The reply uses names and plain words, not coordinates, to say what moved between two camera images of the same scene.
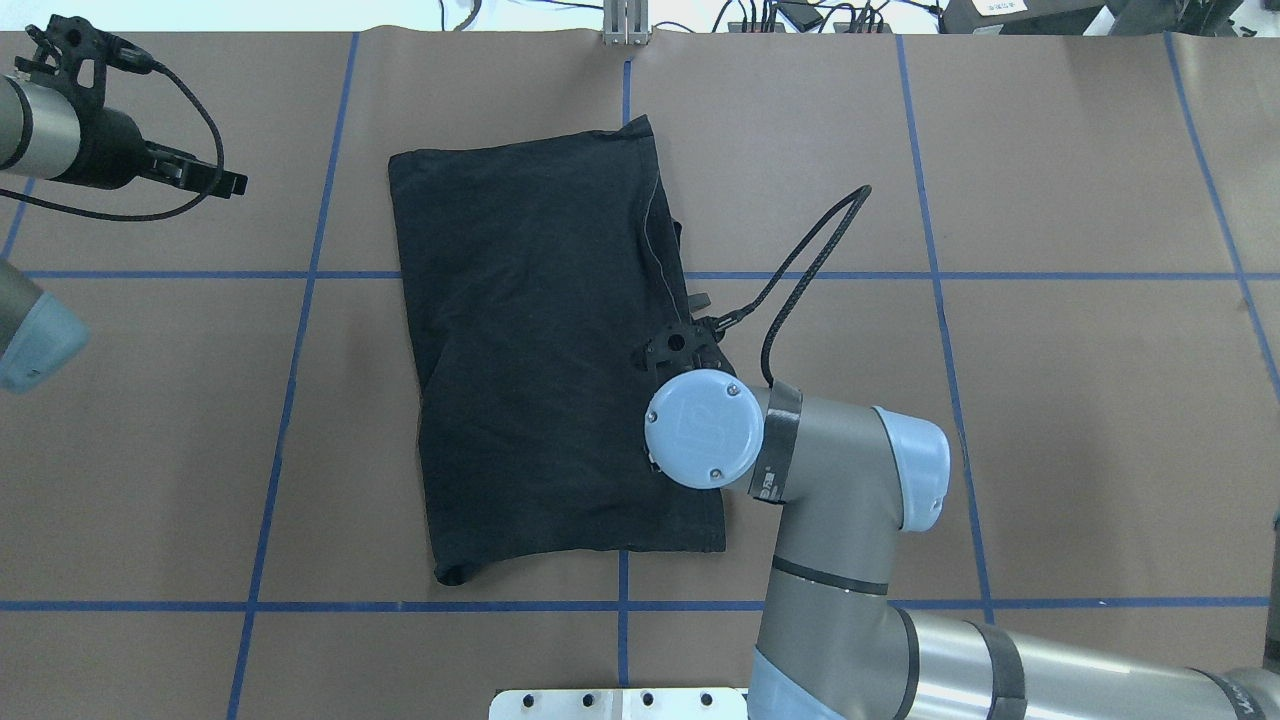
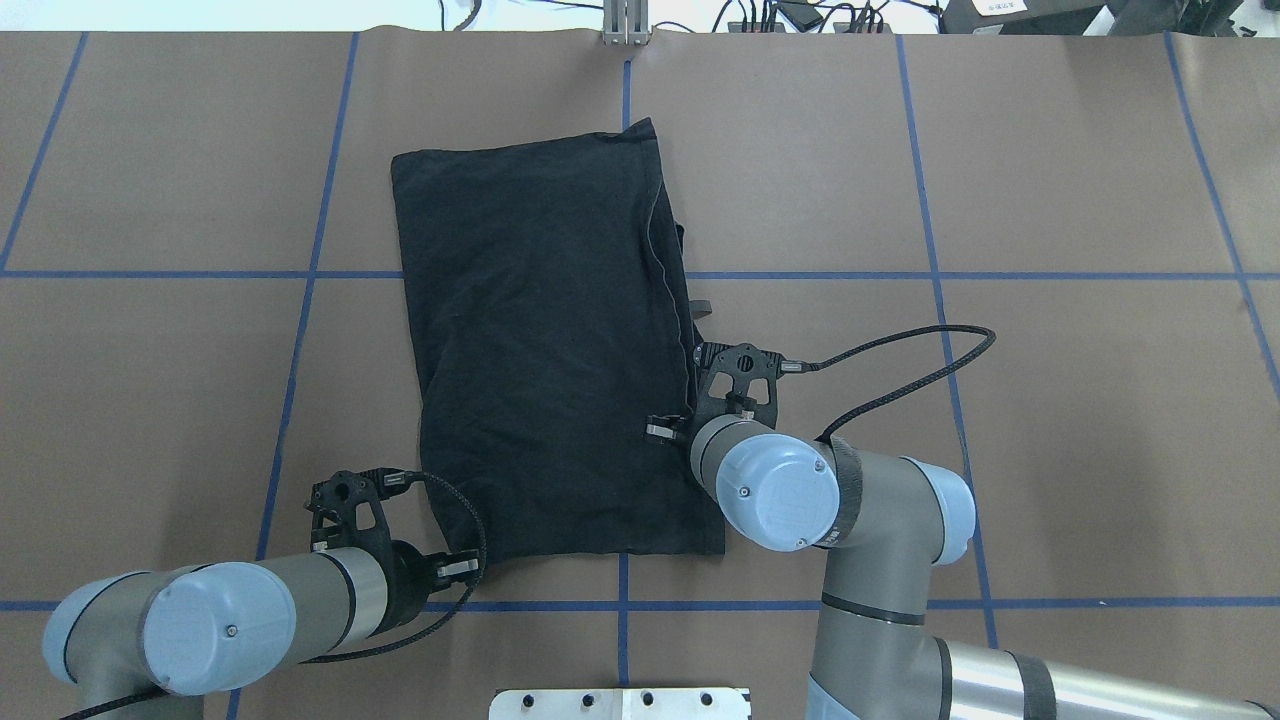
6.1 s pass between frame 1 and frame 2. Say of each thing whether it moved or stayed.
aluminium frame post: stayed
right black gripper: moved
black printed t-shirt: stayed
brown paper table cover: stayed
